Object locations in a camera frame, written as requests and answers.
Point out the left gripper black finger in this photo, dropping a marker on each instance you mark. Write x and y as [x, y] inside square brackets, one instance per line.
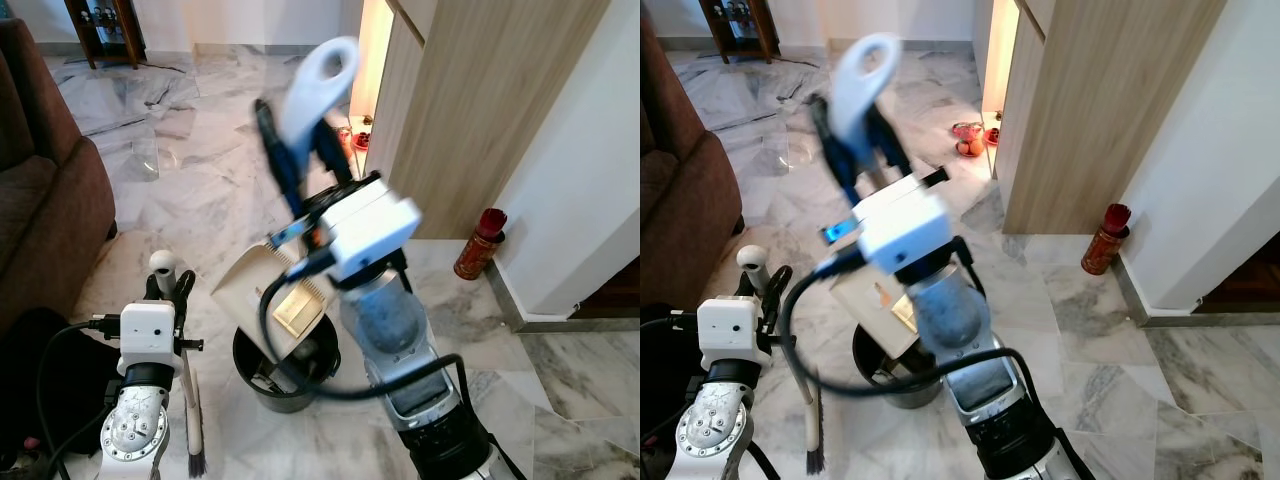
[773, 281]
[155, 288]
[186, 288]
[741, 283]

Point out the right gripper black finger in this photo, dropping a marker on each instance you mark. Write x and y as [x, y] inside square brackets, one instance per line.
[280, 160]
[893, 145]
[336, 155]
[838, 155]

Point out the small tan box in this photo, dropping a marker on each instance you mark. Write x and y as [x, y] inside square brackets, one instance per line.
[298, 310]
[906, 312]

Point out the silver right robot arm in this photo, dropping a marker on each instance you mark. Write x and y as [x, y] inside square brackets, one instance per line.
[950, 310]
[390, 320]

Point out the clear plastic wrapper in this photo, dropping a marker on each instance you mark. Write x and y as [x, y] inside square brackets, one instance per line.
[145, 158]
[792, 150]

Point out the brown sofa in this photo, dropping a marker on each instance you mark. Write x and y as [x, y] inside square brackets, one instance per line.
[45, 180]
[690, 190]

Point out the black bucket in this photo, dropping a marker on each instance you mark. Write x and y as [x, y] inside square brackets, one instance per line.
[880, 388]
[300, 388]

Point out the large black bag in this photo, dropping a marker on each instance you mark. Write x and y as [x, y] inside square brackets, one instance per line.
[655, 400]
[40, 385]

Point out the dark wooden stand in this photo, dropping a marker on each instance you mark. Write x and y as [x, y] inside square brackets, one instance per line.
[740, 28]
[105, 30]

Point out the light wooden cabinet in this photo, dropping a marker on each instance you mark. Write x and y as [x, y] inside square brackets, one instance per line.
[1100, 105]
[490, 110]

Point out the red cylindrical incense holder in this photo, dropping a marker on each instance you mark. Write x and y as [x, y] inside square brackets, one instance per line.
[478, 248]
[1104, 243]

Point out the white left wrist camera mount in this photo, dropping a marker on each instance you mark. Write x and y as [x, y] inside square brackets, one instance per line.
[150, 335]
[728, 330]

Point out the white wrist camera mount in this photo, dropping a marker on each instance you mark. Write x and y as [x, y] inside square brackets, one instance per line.
[365, 230]
[905, 225]
[150, 335]
[728, 330]

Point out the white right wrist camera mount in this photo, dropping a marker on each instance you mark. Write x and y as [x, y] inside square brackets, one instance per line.
[365, 230]
[905, 225]

